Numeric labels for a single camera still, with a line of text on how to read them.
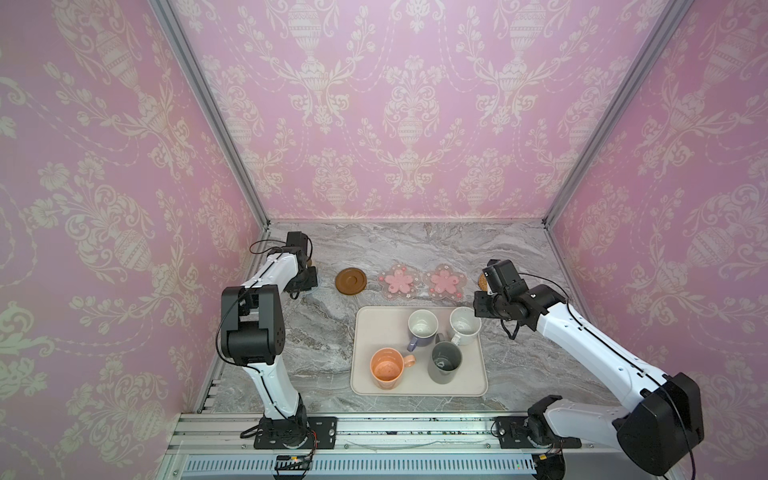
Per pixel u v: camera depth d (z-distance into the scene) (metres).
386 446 0.73
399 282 1.03
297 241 0.80
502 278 0.63
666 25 0.70
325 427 0.75
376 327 0.93
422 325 0.91
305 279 0.85
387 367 0.83
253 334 0.51
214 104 0.87
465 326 0.90
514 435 0.73
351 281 1.03
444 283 1.03
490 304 0.72
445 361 0.83
